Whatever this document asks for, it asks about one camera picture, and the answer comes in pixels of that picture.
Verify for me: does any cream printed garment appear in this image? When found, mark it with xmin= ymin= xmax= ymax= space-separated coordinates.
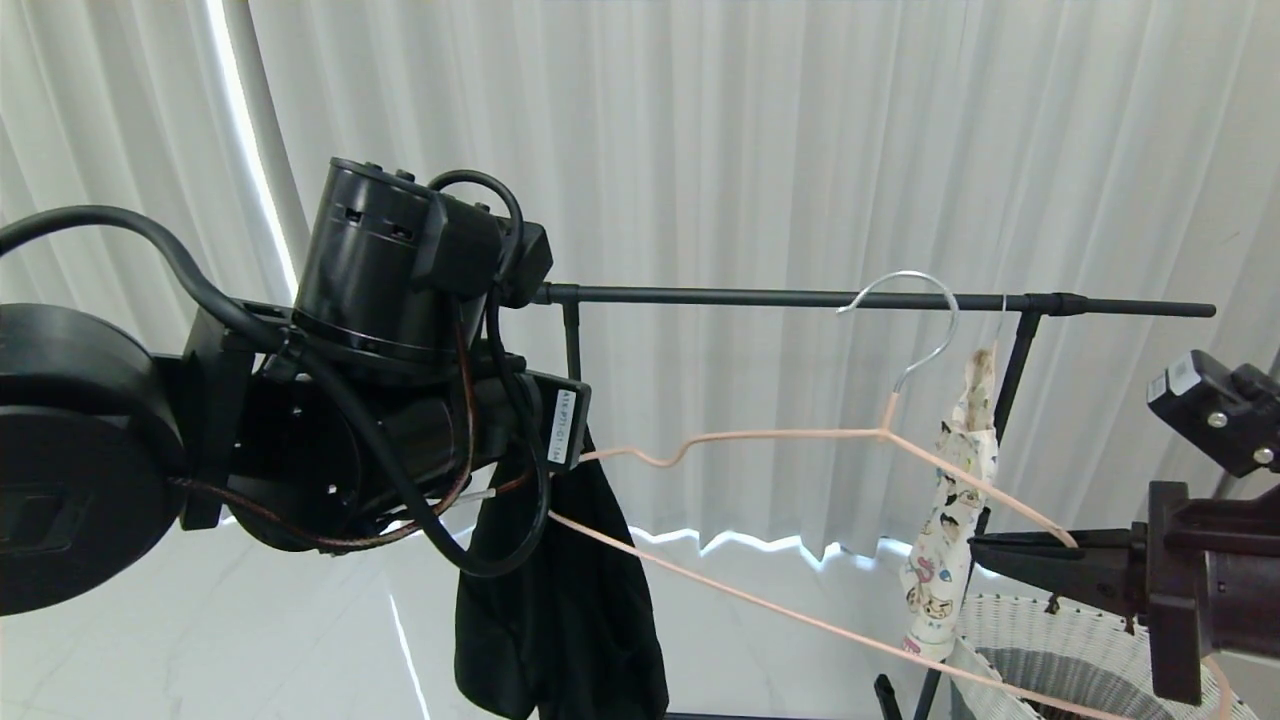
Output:
xmin=898 ymin=345 xmax=1001 ymax=663

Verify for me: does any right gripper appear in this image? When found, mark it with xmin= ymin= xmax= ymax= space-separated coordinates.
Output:
xmin=1145 ymin=480 xmax=1280 ymax=706

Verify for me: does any black garment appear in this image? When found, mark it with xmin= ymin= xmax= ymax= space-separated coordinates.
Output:
xmin=453 ymin=425 xmax=671 ymax=720

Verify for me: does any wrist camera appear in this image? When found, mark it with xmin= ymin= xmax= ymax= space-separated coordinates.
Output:
xmin=415 ymin=190 xmax=554 ymax=309
xmin=1147 ymin=350 xmax=1280 ymax=479

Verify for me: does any white curtain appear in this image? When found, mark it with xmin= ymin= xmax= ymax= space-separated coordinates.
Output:
xmin=0 ymin=0 xmax=1280 ymax=561

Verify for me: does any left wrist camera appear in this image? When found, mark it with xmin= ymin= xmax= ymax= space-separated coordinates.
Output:
xmin=415 ymin=190 xmax=554 ymax=309

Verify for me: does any black cable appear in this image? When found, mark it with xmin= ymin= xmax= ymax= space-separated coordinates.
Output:
xmin=0 ymin=168 xmax=553 ymax=579

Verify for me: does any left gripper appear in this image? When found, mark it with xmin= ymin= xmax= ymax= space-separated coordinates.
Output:
xmin=228 ymin=370 xmax=593 ymax=553

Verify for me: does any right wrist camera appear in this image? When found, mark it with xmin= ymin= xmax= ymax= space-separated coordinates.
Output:
xmin=1147 ymin=350 xmax=1280 ymax=479

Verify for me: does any white laundry basket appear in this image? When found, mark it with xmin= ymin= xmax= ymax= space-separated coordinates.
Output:
xmin=945 ymin=593 xmax=1261 ymax=720

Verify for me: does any black clothes rack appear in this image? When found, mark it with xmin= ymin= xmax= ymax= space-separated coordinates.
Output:
xmin=530 ymin=283 xmax=1218 ymax=720

